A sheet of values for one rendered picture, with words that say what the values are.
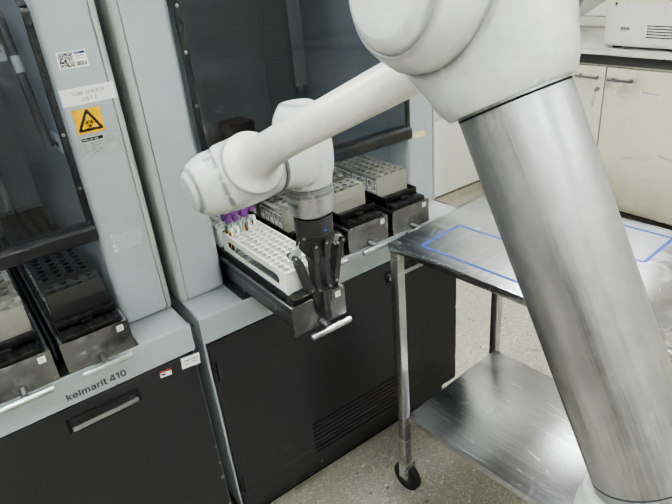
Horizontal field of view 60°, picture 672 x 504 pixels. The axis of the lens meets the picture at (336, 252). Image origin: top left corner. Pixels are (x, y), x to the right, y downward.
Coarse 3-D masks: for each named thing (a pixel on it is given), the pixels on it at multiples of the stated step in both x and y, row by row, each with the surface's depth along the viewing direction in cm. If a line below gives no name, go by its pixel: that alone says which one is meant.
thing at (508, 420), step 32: (448, 224) 142; (480, 224) 141; (640, 224) 133; (416, 256) 130; (448, 256) 128; (480, 256) 126; (640, 256) 121; (512, 288) 114; (480, 384) 169; (512, 384) 168; (544, 384) 167; (416, 416) 160; (448, 416) 159; (480, 416) 158; (512, 416) 157; (544, 416) 156; (448, 448) 151; (480, 448) 148; (512, 448) 147; (544, 448) 146; (576, 448) 145; (416, 480) 168; (512, 480) 138; (544, 480) 138; (576, 480) 137
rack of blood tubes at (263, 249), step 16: (256, 224) 141; (224, 240) 139; (240, 240) 136; (256, 240) 133; (272, 240) 132; (288, 240) 132; (240, 256) 135; (256, 256) 126; (272, 256) 127; (304, 256) 124; (272, 272) 131; (288, 272) 118; (288, 288) 119
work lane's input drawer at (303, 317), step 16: (224, 256) 141; (224, 272) 142; (240, 272) 133; (256, 288) 128; (272, 288) 124; (336, 288) 122; (272, 304) 124; (288, 304) 119; (304, 304) 118; (336, 304) 124; (288, 320) 120; (304, 320) 120; (320, 320) 122; (320, 336) 118
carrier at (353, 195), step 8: (352, 184) 155; (360, 184) 155; (336, 192) 151; (344, 192) 153; (352, 192) 154; (360, 192) 156; (336, 200) 152; (344, 200) 154; (352, 200) 155; (360, 200) 157; (336, 208) 153; (344, 208) 154
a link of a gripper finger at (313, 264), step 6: (312, 246) 111; (318, 246) 111; (312, 252) 112; (318, 252) 112; (306, 258) 115; (318, 258) 112; (312, 264) 113; (318, 264) 114; (312, 270) 114; (318, 270) 114; (312, 276) 115; (318, 276) 115; (312, 282) 116; (318, 282) 115; (318, 288) 116
